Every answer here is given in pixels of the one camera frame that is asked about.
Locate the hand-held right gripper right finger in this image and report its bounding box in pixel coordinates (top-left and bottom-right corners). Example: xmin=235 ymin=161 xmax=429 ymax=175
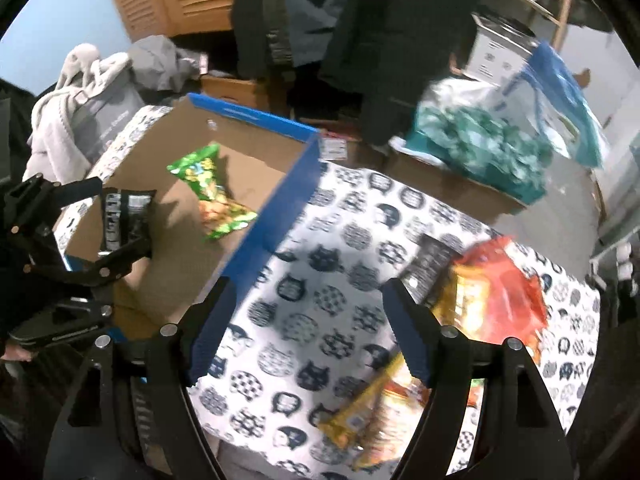
xmin=382 ymin=277 xmax=571 ymax=480

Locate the grey-blue jacket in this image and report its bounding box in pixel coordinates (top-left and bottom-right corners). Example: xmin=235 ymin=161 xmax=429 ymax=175
xmin=280 ymin=0 xmax=353 ymax=68

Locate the white grey clothes pile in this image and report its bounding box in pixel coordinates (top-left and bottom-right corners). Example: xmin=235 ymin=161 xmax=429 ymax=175
xmin=22 ymin=44 xmax=134 ymax=184

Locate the white labelled box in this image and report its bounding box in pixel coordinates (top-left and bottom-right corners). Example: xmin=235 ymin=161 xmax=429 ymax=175
xmin=470 ymin=25 xmax=540 ymax=92

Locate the gold snack packet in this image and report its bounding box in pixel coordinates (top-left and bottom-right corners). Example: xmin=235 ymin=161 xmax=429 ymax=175
xmin=431 ymin=266 xmax=481 ymax=332

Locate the dark green jacket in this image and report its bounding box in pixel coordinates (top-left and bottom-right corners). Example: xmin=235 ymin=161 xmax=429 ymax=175
xmin=231 ymin=0 xmax=297 ymax=82

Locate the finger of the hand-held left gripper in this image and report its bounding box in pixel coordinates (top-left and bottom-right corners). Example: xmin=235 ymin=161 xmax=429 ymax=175
xmin=25 ymin=237 xmax=153 ymax=288
xmin=4 ymin=173 xmax=104 ymax=233

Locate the yellow snack packet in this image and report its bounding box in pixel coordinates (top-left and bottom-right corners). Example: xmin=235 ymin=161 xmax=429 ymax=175
xmin=317 ymin=355 xmax=432 ymax=471

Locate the teal box with bags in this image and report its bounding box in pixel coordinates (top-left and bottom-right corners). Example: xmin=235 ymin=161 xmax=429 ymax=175
xmin=405 ymin=77 xmax=555 ymax=204

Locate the blue-sided cardboard box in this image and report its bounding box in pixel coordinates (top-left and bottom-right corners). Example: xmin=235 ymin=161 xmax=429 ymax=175
xmin=52 ymin=92 xmax=321 ymax=358

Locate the black coat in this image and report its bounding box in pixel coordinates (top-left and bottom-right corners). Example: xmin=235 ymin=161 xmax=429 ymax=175
xmin=319 ymin=0 xmax=482 ymax=147

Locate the orange snack packet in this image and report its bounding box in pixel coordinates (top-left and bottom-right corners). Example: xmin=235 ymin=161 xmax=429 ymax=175
xmin=450 ymin=236 xmax=549 ymax=363

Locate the grey crumpled garment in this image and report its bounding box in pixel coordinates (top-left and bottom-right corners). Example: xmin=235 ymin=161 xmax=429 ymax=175
xmin=127 ymin=35 xmax=202 ymax=97

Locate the black snack packet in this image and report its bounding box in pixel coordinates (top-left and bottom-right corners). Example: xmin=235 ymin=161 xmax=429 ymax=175
xmin=100 ymin=189 xmax=157 ymax=254
xmin=400 ymin=234 xmax=465 ymax=307

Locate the grey bag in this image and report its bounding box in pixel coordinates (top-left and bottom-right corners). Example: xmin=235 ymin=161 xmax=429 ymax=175
xmin=74 ymin=77 xmax=147 ymax=157

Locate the green snack packet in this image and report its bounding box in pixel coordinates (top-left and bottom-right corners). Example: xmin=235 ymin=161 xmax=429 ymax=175
xmin=166 ymin=143 xmax=259 ymax=242

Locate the small brown cardboard box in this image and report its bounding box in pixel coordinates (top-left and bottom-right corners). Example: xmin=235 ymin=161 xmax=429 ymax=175
xmin=200 ymin=75 xmax=275 ymax=112

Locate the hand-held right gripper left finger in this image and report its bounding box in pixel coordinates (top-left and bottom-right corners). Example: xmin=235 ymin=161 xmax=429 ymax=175
xmin=42 ymin=276 xmax=238 ymax=480

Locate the wooden shelf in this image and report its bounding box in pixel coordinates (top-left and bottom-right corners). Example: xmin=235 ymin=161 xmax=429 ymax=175
xmin=475 ymin=0 xmax=577 ymax=52

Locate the blue plastic bag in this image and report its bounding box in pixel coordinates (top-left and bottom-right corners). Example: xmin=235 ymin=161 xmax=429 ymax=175
xmin=500 ymin=42 xmax=609 ymax=169

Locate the cat print tablecloth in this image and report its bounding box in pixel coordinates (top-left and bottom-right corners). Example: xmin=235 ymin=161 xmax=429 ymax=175
xmin=52 ymin=105 xmax=601 ymax=480

